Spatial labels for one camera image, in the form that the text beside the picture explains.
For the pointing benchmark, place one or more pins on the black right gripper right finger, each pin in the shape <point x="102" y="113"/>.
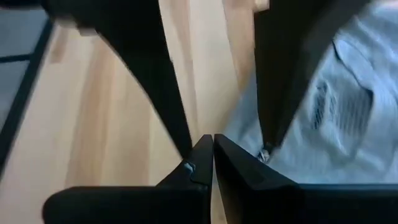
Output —
<point x="311" y="205"/>

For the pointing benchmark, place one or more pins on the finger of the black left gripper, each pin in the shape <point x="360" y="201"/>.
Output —
<point x="140" y="46"/>
<point x="280" y="62"/>

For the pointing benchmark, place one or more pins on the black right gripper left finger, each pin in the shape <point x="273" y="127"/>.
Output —
<point x="124" y="205"/>

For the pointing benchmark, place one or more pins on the grey garment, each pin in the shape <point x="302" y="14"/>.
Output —
<point x="342" y="124"/>

